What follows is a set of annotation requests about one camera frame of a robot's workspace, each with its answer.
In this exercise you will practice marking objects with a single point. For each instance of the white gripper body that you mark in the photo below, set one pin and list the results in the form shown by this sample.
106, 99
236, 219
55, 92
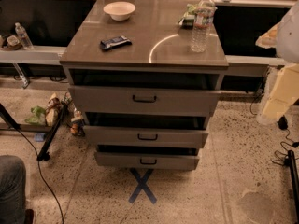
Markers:
289, 37

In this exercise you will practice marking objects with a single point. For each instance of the clear plastic water bottle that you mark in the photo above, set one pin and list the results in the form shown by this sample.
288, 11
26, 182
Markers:
203, 19

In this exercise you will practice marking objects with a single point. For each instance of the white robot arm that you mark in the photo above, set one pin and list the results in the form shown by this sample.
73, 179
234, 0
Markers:
284, 37

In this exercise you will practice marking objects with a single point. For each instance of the white paper bowl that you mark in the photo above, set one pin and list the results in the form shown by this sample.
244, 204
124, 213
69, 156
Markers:
119, 11

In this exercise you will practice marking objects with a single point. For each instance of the small water bottle on shelf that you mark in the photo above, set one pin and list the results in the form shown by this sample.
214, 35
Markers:
23, 36

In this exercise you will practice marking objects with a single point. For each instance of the brown bowl with items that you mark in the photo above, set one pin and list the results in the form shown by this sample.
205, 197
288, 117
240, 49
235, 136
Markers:
9, 42

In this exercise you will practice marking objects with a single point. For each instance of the black stand at right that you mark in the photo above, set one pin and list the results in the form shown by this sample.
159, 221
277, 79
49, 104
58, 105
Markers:
291, 161

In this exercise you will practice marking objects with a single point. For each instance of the green chip bag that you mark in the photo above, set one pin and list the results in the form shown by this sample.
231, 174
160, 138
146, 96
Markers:
188, 17

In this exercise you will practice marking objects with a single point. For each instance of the grey three-drawer cabinet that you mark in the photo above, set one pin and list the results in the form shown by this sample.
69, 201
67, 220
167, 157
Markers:
158, 58

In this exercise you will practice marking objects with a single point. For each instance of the dark blue snack bar wrapper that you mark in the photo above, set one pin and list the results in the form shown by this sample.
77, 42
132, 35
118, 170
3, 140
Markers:
115, 42

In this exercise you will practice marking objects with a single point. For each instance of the blue tape cross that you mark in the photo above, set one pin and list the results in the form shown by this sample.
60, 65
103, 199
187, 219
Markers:
142, 186

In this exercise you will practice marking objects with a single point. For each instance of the bottom grey drawer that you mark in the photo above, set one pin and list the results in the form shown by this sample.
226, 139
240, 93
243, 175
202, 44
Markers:
147, 161

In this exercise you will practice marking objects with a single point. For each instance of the grey drawer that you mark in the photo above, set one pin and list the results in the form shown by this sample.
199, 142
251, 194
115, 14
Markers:
125, 100
147, 161
142, 137

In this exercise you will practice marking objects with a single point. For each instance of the middle grey drawer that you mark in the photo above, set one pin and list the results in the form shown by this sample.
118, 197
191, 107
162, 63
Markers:
142, 137

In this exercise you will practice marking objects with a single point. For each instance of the top grey drawer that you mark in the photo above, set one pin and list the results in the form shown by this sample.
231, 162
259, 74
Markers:
125, 100

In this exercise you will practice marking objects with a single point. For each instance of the small figurine on floor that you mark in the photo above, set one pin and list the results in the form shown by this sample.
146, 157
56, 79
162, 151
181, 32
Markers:
77, 123

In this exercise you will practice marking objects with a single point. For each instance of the brown snack bag on floor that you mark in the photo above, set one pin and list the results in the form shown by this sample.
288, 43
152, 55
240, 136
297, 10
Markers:
53, 109

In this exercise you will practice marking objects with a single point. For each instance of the green bag on floor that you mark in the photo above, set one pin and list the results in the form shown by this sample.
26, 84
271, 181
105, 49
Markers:
37, 117

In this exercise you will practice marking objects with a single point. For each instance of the person's leg in jeans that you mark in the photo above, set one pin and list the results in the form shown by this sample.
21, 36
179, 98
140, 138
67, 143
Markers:
12, 190

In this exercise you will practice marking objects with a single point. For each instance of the black power adapter with cable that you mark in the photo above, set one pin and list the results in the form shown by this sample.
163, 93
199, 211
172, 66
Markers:
282, 123

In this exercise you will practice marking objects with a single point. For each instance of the grey metal shelf rail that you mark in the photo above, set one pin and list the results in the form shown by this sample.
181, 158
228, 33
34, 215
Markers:
39, 55

